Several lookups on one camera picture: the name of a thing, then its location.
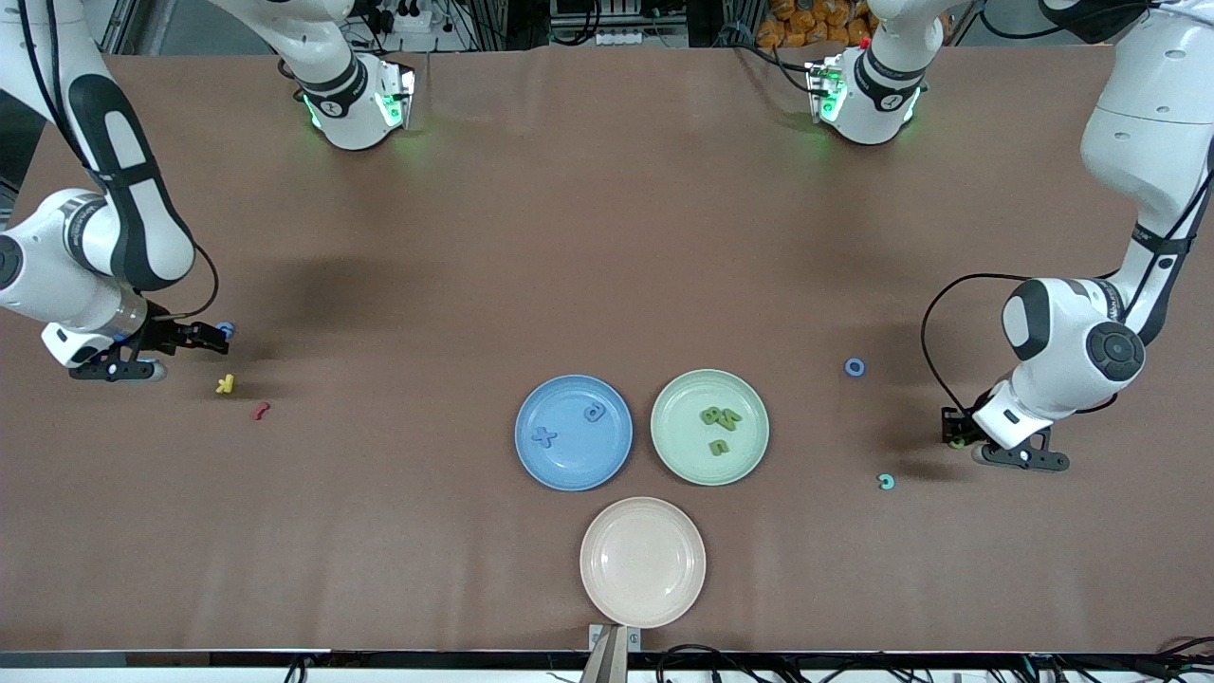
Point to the blue letter X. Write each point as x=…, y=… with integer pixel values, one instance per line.
x=542, y=436

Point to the orange items pile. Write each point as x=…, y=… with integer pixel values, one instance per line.
x=806, y=24

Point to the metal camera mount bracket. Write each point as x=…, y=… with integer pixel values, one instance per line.
x=607, y=655

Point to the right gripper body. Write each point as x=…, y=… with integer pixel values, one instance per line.
x=167, y=335

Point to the green letter U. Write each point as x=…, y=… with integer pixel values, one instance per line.
x=719, y=450

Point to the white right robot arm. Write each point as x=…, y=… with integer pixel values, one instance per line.
x=47, y=280

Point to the blue plate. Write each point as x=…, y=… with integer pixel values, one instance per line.
x=569, y=465

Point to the aluminium frame rail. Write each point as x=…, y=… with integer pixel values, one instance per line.
x=123, y=28

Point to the green letter N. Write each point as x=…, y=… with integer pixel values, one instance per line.
x=732, y=418

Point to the green plate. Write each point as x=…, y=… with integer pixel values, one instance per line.
x=692, y=455

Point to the red letter R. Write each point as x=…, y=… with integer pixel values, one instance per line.
x=260, y=411

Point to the white power strip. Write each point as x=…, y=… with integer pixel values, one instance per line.
x=408, y=19
x=621, y=38

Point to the green letter B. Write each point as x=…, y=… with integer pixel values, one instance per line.
x=710, y=415

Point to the beige plate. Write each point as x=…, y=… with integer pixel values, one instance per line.
x=643, y=562

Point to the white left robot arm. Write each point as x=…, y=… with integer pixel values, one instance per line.
x=1053, y=365

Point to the blue letter P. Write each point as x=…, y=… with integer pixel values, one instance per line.
x=597, y=415

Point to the blue letter O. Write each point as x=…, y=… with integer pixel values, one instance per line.
x=848, y=367

